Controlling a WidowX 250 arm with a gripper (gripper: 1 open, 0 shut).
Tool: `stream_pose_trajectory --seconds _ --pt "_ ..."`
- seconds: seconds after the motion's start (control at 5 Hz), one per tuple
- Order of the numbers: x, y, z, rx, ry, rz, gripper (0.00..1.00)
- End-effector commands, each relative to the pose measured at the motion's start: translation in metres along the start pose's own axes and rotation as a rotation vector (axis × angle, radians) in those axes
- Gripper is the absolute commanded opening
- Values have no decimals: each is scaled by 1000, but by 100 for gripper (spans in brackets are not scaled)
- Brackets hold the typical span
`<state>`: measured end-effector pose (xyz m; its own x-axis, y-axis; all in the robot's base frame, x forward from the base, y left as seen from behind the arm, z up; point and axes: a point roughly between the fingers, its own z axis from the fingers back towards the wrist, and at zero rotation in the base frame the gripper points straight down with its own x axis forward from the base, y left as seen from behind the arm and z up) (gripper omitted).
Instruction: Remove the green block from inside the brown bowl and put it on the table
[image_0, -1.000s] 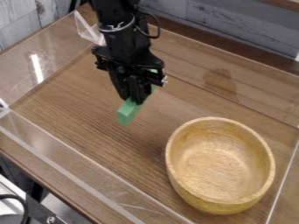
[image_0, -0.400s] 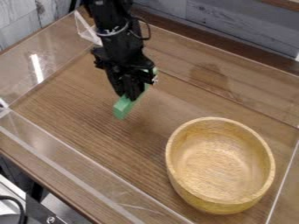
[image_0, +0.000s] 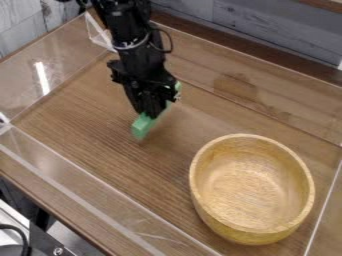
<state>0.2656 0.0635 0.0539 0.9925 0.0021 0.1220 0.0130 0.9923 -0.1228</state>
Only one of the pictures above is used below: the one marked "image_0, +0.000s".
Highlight clear acrylic tray wall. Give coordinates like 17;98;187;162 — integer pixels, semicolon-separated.
0;113;222;256

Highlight green rectangular block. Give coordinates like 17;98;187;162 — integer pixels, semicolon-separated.
129;80;183;141

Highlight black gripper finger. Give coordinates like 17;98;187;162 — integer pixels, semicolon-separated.
143;91;166;119
124;83;143;114

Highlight brown wooden bowl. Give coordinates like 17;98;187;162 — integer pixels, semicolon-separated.
188;133;315;246

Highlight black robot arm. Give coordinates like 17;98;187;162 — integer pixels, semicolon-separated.
76;0;178;119

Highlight clear acrylic corner bracket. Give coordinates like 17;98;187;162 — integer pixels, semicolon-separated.
84;12;116;52

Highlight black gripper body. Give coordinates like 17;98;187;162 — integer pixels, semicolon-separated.
107;31;178;102

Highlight black cable bottom left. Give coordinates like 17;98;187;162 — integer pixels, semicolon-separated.
0;223;32;256

